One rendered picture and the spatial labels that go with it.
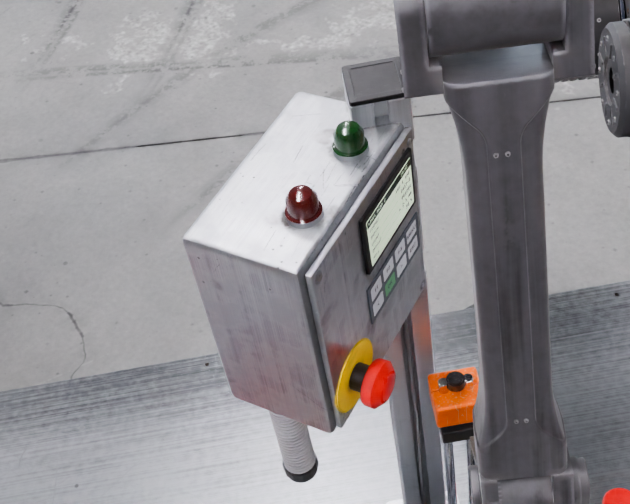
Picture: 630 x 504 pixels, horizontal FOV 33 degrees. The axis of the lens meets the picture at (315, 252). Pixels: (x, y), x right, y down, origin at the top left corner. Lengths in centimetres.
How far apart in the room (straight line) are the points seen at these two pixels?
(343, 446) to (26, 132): 218
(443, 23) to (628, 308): 95
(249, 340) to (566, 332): 76
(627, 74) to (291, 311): 68
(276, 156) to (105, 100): 263
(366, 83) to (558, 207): 204
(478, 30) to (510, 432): 30
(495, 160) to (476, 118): 3
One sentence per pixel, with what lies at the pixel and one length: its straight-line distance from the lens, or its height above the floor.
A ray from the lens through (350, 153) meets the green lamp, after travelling 76.
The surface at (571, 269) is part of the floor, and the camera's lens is 266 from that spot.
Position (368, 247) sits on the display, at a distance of 77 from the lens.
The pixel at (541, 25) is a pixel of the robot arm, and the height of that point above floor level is 163.
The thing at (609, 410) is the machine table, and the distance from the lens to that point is 141.
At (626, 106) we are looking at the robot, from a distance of 131.
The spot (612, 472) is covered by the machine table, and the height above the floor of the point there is 83.
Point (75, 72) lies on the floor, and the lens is 355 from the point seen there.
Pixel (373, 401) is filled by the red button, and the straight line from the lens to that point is 81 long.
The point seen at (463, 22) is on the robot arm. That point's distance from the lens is 60.
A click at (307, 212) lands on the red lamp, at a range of 71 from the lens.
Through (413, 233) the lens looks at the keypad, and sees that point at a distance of 85.
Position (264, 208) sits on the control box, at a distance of 74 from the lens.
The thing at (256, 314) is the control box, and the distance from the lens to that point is 76.
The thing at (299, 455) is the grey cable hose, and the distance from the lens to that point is 103.
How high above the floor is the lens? 199
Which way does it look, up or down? 46 degrees down
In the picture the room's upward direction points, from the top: 11 degrees counter-clockwise
